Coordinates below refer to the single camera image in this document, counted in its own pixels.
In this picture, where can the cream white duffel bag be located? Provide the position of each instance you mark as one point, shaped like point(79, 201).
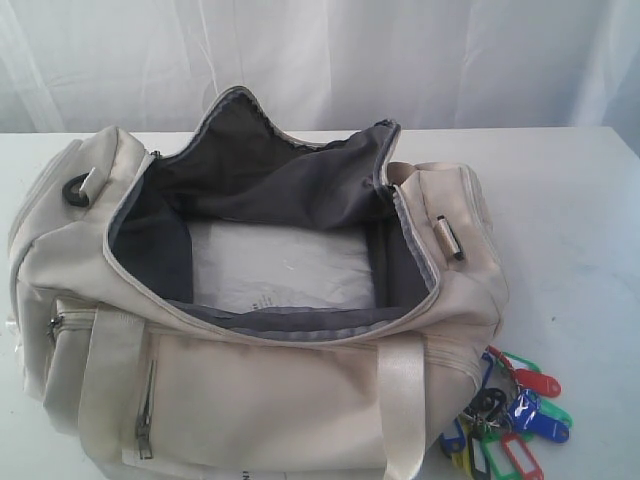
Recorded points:
point(157, 386)

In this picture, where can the bunch of colourful key tags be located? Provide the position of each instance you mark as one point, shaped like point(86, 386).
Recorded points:
point(490, 438)

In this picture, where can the white backdrop curtain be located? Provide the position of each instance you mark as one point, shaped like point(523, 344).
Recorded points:
point(74, 66)

